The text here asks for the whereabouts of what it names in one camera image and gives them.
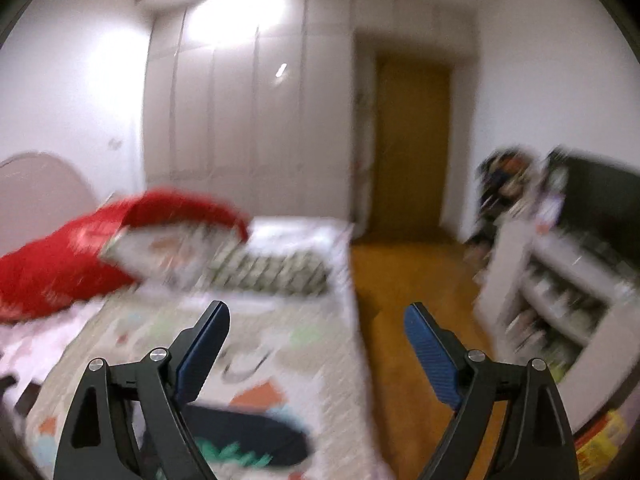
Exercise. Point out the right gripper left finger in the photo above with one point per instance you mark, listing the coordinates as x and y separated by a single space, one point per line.
98 441

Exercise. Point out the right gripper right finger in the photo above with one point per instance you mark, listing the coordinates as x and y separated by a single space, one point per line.
535 440

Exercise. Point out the yellow package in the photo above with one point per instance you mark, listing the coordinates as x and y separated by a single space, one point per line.
599 445

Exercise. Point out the white shelf unit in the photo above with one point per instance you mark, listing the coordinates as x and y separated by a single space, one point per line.
546 297

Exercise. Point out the white bed sheet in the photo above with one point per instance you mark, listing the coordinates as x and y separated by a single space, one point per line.
29 350

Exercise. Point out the large red pillow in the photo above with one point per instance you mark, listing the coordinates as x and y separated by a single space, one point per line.
50 274

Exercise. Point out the grey floral pillow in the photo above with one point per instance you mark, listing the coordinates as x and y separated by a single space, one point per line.
175 255

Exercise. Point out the heart patterned quilt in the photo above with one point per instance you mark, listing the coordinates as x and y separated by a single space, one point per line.
229 359

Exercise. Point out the green white dotted pillow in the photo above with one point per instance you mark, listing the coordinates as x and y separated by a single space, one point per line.
300 273

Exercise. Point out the black television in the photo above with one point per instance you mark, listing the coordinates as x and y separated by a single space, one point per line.
601 201

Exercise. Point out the pink headboard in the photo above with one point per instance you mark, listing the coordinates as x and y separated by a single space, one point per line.
40 192

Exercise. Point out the brown wooden door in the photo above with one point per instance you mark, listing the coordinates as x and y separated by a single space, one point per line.
411 148

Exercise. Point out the white wardrobe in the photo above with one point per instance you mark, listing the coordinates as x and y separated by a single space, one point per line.
251 101

